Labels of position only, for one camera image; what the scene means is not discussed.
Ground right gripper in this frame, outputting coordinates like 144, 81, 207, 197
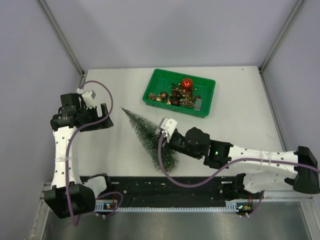
152, 131, 203, 160

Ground small green christmas tree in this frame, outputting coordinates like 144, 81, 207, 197
121, 107, 179, 173

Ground brown ribbon bow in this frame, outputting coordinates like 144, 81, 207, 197
169, 86, 201, 107

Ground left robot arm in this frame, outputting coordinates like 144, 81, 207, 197
44, 90, 114, 219

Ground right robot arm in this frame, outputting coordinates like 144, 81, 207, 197
161, 127, 320, 198

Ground green plastic tray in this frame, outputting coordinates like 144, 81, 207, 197
142, 68, 216, 118

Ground brown bauble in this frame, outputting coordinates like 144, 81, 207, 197
160, 91, 168, 99

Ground red glitter bauble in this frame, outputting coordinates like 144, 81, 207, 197
180, 77, 194, 90

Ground white tipped pine cone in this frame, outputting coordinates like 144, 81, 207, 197
148, 92, 157, 101

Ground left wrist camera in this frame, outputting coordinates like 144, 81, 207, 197
76, 88, 97, 109

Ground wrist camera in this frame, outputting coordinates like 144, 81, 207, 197
155, 117, 178, 143
76, 88, 97, 109

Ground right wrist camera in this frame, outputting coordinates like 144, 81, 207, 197
155, 117, 178, 143

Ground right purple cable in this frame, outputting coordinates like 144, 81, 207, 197
158, 132, 320, 187

